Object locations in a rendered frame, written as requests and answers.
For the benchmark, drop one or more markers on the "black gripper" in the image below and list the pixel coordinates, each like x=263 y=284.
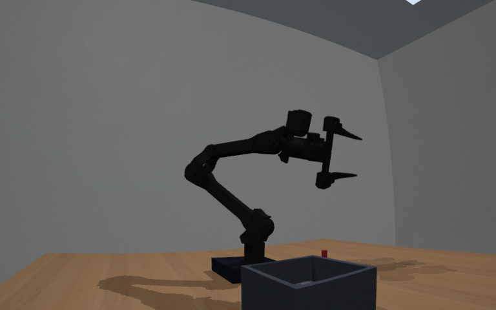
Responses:
x=324 y=179

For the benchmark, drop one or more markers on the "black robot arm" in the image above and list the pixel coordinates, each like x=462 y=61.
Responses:
x=257 y=223

